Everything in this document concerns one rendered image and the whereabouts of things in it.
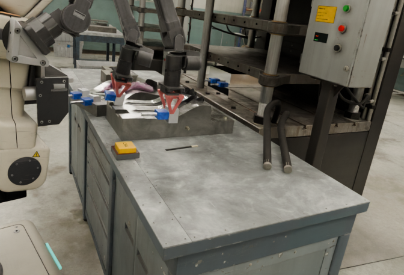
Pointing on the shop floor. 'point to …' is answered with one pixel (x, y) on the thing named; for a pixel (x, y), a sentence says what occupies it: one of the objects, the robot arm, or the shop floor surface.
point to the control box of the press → (342, 49)
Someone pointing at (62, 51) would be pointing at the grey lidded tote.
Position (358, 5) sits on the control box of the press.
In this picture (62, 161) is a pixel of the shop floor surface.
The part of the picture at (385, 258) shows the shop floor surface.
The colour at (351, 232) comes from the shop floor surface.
